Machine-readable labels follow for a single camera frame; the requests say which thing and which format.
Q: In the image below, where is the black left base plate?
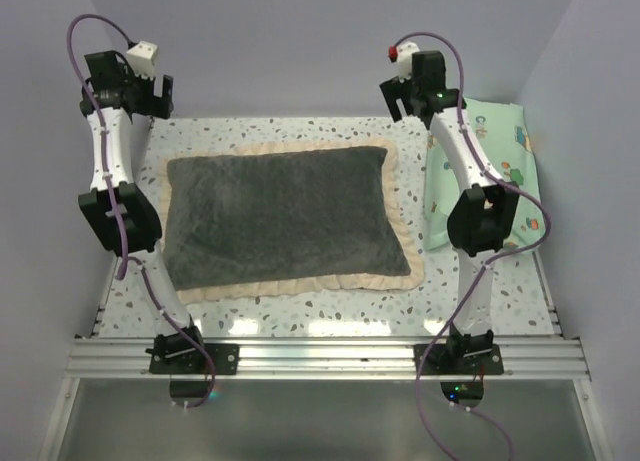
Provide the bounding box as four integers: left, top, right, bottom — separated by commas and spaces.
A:
145, 333, 240, 375

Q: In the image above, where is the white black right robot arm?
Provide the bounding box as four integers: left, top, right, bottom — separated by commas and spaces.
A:
380, 42, 519, 374

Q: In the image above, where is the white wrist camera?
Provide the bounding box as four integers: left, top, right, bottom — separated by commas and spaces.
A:
388, 41, 420, 82
125, 41, 158, 79

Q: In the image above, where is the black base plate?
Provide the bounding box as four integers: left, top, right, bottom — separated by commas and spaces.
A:
413, 330, 505, 376
145, 333, 240, 375

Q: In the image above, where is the aluminium front rail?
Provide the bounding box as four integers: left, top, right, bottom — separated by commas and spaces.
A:
64, 336, 590, 381

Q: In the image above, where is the white pillowcase with cream ruffle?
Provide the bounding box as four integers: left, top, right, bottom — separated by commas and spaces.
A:
159, 138, 425, 305

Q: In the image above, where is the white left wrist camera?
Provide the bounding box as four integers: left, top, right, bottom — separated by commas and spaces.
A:
125, 41, 158, 79

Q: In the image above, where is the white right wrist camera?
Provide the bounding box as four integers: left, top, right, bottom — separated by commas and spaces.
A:
388, 41, 420, 82

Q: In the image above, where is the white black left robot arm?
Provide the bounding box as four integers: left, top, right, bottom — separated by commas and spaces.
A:
78, 46, 208, 374

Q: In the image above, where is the green cartoon print pillow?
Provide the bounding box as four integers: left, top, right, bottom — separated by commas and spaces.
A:
423, 96, 547, 252

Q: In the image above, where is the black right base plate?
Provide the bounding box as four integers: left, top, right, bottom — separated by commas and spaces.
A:
413, 330, 505, 376

